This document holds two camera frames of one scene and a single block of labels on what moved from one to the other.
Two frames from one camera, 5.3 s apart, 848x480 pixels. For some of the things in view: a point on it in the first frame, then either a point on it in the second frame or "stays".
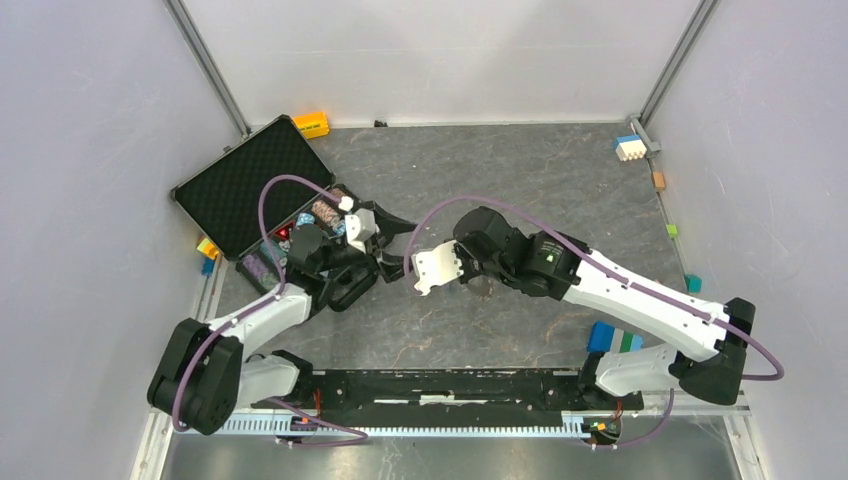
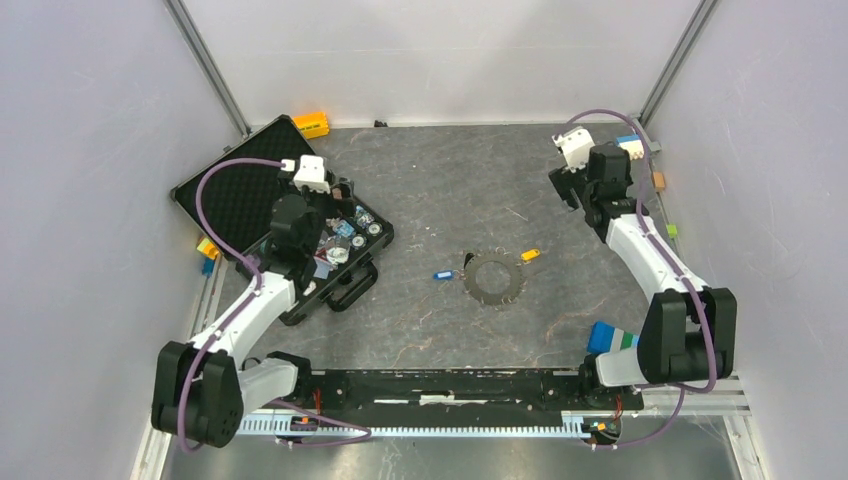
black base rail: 546,389 stays
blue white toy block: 630,147 stays
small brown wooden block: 658,180 stays
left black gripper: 392,266 -> 338,207
